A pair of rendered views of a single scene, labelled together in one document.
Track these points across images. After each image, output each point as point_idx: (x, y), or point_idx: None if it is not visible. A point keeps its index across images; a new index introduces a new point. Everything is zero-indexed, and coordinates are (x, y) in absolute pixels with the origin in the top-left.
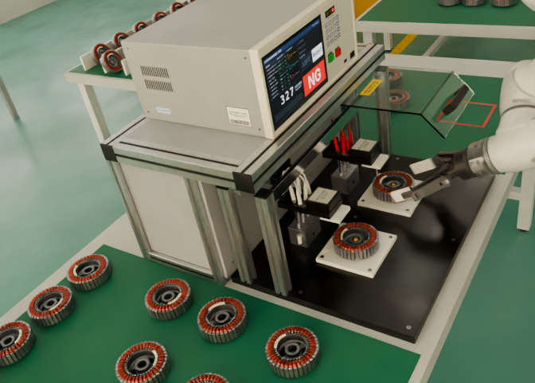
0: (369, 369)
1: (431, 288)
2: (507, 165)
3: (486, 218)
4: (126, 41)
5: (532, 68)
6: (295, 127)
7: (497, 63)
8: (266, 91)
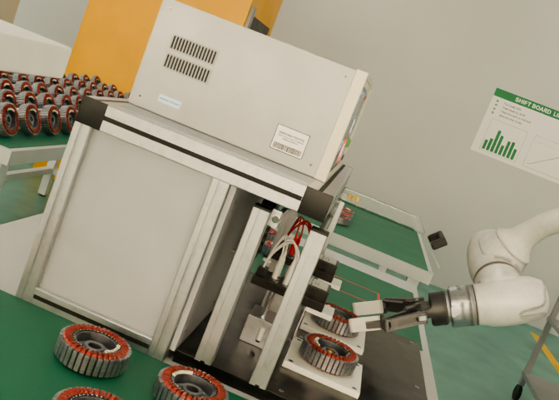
0: None
1: None
2: (494, 313)
3: (429, 382)
4: (175, 0)
5: (520, 230)
6: (336, 183)
7: (358, 263)
8: (348, 123)
